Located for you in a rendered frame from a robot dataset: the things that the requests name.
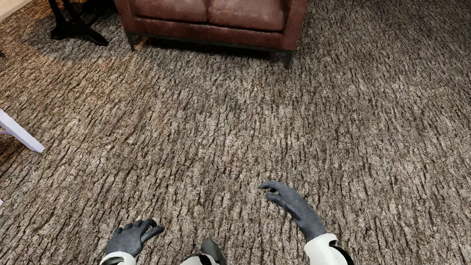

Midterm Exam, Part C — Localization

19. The black table leg base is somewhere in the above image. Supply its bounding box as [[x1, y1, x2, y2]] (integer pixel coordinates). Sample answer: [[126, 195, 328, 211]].
[[48, 0, 110, 47]]

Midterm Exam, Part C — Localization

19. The dark red leather chair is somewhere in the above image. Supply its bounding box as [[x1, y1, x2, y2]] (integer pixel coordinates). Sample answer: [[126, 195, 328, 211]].
[[114, 0, 309, 69]]

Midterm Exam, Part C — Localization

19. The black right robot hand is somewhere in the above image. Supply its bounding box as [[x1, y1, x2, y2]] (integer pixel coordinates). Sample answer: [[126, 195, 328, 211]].
[[258, 180, 327, 242]]

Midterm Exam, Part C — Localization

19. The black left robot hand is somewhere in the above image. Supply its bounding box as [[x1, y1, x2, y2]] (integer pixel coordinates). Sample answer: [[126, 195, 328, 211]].
[[105, 219, 165, 258]]

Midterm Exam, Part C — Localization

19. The white furniture leg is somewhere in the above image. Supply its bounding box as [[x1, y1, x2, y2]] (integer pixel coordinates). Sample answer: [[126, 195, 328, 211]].
[[0, 109, 46, 153]]

